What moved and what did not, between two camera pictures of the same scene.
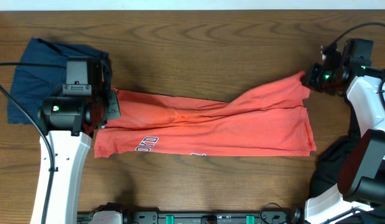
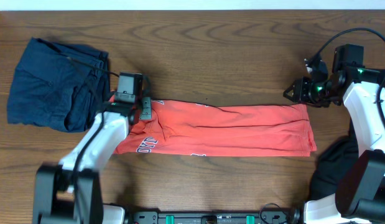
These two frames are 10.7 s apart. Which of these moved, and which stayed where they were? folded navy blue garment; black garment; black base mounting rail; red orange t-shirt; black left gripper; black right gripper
Moved: red orange t-shirt; black left gripper; black right gripper
Stayed: black garment; folded navy blue garment; black base mounting rail
